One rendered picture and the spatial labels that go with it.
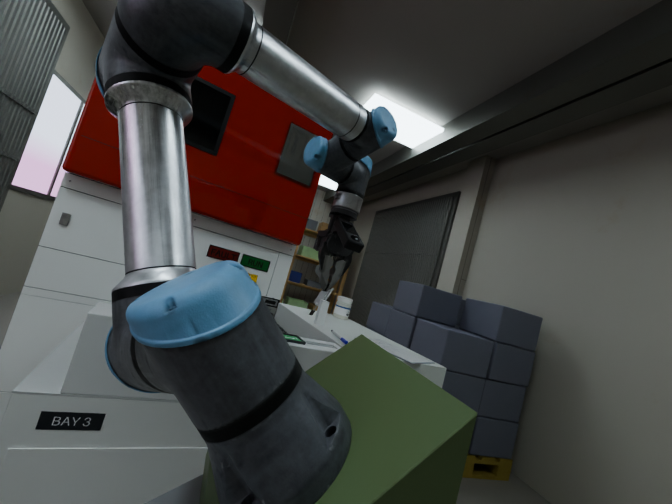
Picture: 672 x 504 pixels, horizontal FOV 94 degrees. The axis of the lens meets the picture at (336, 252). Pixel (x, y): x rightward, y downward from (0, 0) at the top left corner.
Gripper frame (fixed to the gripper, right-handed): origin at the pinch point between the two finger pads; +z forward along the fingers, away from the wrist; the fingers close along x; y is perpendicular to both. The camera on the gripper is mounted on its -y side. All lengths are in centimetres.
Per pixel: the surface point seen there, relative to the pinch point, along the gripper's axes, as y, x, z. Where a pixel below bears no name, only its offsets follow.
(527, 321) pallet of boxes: 76, -218, -12
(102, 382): -4.0, 39.5, 26.3
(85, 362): -4.0, 42.9, 23.2
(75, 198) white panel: 58, 66, -4
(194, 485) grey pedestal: -26.9, 24.5, 28.7
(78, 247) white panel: 58, 61, 11
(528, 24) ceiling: 61, -119, -194
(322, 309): 23.5, -12.9, 8.6
